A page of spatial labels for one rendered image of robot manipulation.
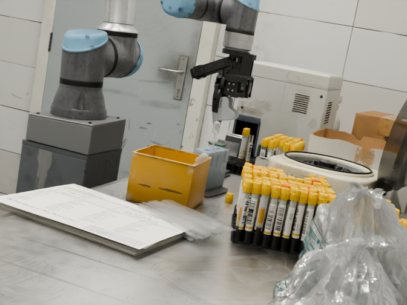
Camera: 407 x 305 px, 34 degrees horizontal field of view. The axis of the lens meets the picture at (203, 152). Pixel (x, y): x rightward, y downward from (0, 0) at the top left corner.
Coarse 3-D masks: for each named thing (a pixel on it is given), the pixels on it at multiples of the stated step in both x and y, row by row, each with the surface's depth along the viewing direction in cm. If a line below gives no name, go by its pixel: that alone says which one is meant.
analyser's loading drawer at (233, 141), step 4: (228, 136) 204; (232, 136) 203; (236, 136) 208; (240, 136) 207; (220, 140) 199; (224, 140) 199; (228, 140) 204; (232, 140) 204; (236, 140) 203; (240, 140) 203; (228, 144) 198; (232, 144) 198; (236, 144) 197; (240, 144) 203; (228, 148) 198; (232, 148) 198; (236, 148) 198; (232, 152) 198; (236, 152) 198; (236, 156) 198
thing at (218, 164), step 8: (200, 152) 150; (208, 152) 149; (216, 152) 152; (224, 152) 156; (216, 160) 153; (224, 160) 157; (216, 168) 154; (224, 168) 158; (208, 176) 151; (216, 176) 155; (224, 176) 159; (208, 184) 152; (216, 184) 156; (208, 192) 151; (216, 192) 153; (224, 192) 158
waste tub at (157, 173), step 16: (144, 160) 134; (160, 160) 133; (176, 160) 145; (192, 160) 145; (208, 160) 142; (144, 176) 134; (160, 176) 133; (176, 176) 132; (192, 176) 132; (128, 192) 135; (144, 192) 135; (160, 192) 134; (176, 192) 133; (192, 192) 134; (192, 208) 137
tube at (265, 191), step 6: (264, 186) 119; (270, 186) 119; (264, 192) 119; (264, 198) 119; (264, 204) 119; (258, 210) 120; (264, 210) 120; (258, 216) 120; (264, 216) 120; (258, 222) 120; (258, 228) 120
